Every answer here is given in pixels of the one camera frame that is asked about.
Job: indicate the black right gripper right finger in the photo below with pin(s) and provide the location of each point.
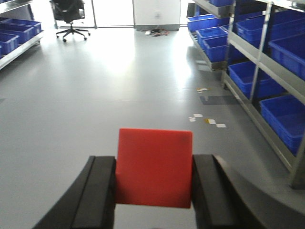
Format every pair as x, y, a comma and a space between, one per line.
224, 199

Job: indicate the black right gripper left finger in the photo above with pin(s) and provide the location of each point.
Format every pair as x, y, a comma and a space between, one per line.
89, 202

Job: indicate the red cube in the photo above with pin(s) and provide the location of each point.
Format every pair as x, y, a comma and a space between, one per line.
154, 167

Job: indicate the right steel shelf rack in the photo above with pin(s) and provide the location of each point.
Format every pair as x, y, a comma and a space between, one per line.
262, 57

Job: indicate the steel shelf rack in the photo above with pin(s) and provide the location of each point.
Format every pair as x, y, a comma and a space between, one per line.
18, 30
262, 57

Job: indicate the left steel shelf rack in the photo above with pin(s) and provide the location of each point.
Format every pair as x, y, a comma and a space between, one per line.
18, 30

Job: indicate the black office chair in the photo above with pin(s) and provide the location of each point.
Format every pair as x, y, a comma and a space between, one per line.
69, 11

